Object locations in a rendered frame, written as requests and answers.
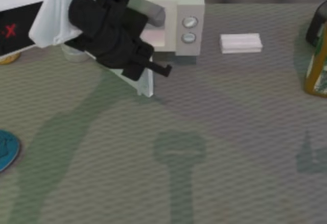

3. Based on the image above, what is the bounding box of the clear white microwave door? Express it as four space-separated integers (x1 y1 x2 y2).
102 64 154 98

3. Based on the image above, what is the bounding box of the white toy microwave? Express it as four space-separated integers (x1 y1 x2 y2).
102 0 206 98

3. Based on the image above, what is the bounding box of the grey round control knob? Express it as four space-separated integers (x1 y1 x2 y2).
180 32 197 44
181 16 199 29

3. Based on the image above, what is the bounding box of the white rectangular block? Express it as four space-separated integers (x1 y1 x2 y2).
220 33 264 55

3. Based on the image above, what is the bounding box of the yellow round object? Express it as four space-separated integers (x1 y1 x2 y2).
0 52 21 65

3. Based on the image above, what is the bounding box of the blue round plate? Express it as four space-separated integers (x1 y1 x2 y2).
0 129 22 173

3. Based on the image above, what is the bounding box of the yellow bottle with black cap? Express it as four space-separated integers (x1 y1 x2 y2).
303 0 327 97

